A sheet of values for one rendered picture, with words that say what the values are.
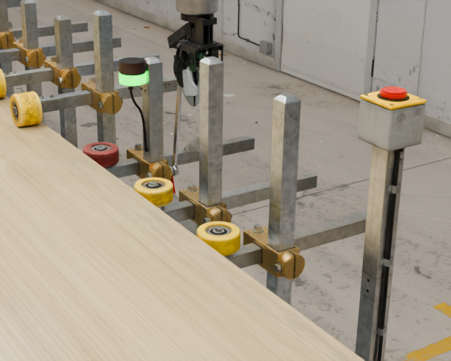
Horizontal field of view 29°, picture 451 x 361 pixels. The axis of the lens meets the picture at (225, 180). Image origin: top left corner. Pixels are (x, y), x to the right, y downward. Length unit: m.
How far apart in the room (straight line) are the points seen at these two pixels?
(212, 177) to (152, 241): 0.28
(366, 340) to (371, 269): 0.13
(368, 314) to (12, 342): 0.56
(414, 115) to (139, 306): 0.50
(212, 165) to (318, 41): 3.98
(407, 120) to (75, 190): 0.76
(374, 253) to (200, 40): 0.69
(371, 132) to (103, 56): 1.00
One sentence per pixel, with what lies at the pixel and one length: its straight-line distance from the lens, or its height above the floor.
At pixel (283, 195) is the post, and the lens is 1.58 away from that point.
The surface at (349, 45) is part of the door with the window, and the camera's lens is 5.49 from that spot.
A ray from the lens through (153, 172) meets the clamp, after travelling 1.99.
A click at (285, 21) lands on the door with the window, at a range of 5.97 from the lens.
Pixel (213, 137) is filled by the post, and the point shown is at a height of 1.01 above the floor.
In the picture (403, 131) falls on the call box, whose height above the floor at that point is 1.18.
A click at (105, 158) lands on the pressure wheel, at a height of 0.90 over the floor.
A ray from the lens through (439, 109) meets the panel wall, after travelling 5.01.
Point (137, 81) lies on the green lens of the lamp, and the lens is 1.92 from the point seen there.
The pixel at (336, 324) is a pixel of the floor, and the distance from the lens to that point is 3.09.
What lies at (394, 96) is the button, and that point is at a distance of 1.31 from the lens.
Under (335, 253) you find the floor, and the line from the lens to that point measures 3.56.
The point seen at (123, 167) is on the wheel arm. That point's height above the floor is 0.85.
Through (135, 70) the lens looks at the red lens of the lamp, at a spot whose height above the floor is 1.09.
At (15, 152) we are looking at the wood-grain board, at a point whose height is 0.90.
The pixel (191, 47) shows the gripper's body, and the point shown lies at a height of 1.15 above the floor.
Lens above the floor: 1.60
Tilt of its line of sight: 22 degrees down
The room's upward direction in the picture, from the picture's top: 1 degrees clockwise
